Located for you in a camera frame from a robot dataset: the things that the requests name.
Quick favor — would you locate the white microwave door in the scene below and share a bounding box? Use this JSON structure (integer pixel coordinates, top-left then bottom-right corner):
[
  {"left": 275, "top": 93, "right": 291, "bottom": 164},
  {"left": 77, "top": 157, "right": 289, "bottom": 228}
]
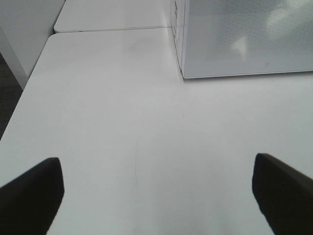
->
[{"left": 181, "top": 0, "right": 313, "bottom": 78}]

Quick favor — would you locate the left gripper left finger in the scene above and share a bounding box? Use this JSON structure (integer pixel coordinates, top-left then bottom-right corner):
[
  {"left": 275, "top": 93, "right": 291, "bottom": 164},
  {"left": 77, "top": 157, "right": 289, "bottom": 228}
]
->
[{"left": 0, "top": 158, "right": 64, "bottom": 235}]

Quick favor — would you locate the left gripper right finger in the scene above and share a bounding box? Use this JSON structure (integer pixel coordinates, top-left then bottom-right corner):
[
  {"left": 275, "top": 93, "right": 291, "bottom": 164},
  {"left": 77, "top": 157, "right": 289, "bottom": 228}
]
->
[{"left": 252, "top": 153, "right": 313, "bottom": 235}]

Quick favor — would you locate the white microwave oven body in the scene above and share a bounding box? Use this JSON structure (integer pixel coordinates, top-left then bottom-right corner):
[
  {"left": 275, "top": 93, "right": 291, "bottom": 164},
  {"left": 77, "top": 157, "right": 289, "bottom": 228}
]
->
[{"left": 170, "top": 0, "right": 189, "bottom": 76}]

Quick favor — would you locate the white adjacent table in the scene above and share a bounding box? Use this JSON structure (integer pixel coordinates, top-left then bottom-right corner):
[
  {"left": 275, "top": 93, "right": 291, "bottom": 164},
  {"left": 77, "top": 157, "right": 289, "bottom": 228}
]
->
[{"left": 54, "top": 0, "right": 170, "bottom": 33}]

